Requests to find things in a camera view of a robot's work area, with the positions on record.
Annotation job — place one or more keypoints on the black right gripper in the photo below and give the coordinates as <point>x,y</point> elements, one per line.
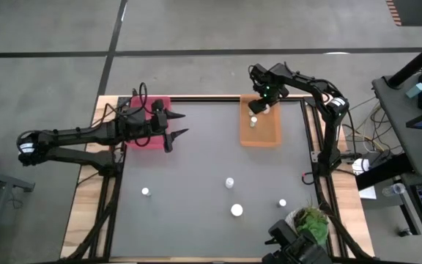
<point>273,93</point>

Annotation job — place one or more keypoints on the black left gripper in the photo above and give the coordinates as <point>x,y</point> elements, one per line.
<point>158,122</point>

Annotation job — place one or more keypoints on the white piece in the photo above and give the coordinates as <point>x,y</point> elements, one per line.
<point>236,209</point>

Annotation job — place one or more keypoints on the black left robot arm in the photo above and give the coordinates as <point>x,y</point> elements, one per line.
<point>79,135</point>

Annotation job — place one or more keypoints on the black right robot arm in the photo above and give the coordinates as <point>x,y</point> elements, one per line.
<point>328,139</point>

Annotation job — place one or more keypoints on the pink plastic bin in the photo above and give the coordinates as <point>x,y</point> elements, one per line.
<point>156,144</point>

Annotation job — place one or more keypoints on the orange plastic bin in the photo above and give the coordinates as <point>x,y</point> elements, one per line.
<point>266,132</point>

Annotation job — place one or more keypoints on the grey table mat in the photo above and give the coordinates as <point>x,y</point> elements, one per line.
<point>196,220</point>

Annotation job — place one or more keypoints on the white power adapter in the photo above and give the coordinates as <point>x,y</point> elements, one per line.
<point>360,165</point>

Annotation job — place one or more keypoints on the green succulent in white pot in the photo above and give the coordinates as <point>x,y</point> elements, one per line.
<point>311,221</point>

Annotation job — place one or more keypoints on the white paper sheet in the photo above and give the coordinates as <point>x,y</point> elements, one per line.
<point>368,193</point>

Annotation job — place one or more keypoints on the dark grey side desk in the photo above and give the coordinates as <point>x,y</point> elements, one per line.
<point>398,121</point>

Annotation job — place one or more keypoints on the black handheld device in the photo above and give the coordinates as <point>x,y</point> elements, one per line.
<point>295,249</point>

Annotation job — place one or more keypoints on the small teal box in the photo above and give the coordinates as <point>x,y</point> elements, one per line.
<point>416,90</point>

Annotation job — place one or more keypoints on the clear plastic water bottle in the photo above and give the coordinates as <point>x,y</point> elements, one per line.
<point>394,189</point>

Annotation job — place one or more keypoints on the black pole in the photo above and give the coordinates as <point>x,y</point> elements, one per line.
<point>416,62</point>

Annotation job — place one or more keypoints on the red striped floor mat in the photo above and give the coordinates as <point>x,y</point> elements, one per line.
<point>396,14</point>

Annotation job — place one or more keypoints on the black table frame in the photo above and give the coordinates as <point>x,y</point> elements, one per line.
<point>203,99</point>

